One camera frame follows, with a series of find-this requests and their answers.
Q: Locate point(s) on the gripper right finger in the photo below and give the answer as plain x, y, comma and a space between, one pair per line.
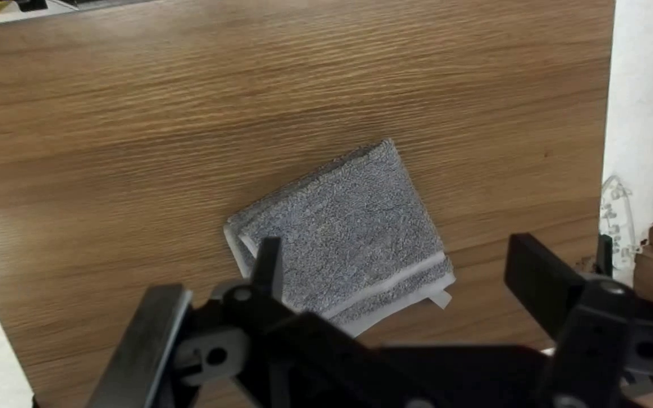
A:
593, 328

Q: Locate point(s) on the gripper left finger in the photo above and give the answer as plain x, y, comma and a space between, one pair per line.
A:
258, 334

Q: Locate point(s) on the grey folded terry cloth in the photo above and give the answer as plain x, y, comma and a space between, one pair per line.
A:
349, 232

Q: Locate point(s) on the clear plastic object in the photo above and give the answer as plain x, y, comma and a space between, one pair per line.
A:
621, 226

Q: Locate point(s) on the small black object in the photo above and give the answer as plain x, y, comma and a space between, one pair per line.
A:
32, 4

